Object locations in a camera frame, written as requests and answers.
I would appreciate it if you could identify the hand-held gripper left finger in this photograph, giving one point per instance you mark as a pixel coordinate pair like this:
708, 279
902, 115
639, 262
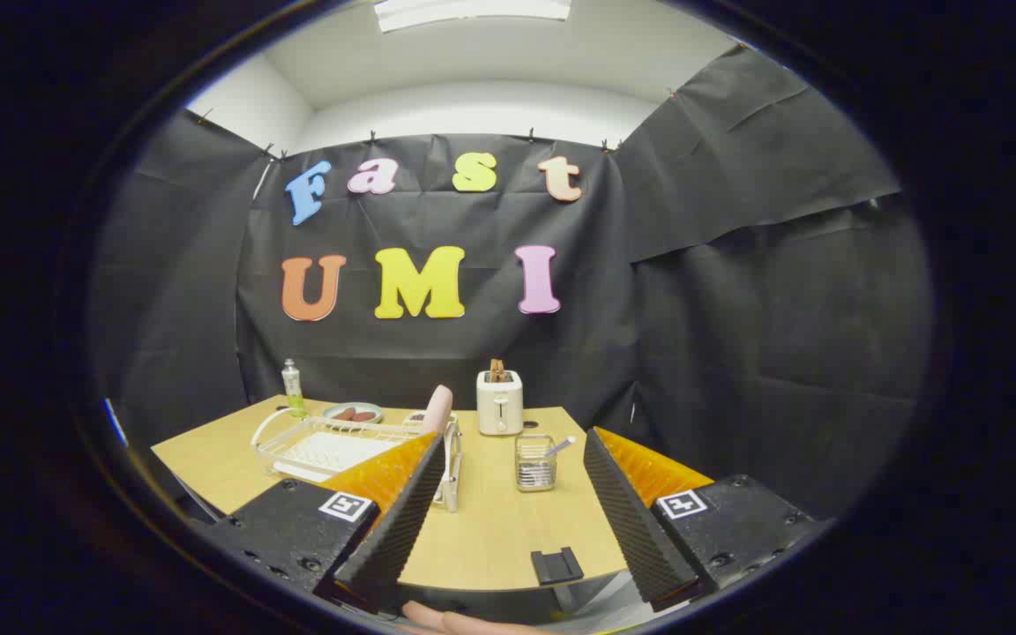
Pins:
389, 529

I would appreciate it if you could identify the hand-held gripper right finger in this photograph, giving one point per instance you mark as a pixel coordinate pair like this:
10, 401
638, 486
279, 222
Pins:
636, 529

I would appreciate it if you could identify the pink plate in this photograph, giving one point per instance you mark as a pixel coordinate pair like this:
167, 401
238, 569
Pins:
437, 410

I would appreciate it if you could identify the pale green plate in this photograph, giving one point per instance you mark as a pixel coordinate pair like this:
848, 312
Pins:
371, 408

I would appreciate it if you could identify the black table clamp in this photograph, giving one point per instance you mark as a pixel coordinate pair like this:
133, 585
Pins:
556, 566

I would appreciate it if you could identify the white toaster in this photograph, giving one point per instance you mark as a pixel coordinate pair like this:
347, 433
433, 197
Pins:
499, 410

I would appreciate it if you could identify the clear bottle with green liquid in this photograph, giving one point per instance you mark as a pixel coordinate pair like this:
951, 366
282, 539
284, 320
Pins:
293, 388

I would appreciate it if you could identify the black backdrop cloth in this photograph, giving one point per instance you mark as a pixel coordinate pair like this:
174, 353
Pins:
437, 353

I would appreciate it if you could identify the brown toast slice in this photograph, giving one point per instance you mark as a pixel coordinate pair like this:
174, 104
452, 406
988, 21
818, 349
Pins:
497, 370

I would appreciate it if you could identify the white blue panel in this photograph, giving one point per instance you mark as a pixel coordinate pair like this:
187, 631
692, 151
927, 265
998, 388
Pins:
116, 423

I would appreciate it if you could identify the ceiling light panel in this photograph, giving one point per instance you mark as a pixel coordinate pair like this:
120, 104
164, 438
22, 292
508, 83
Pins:
473, 11

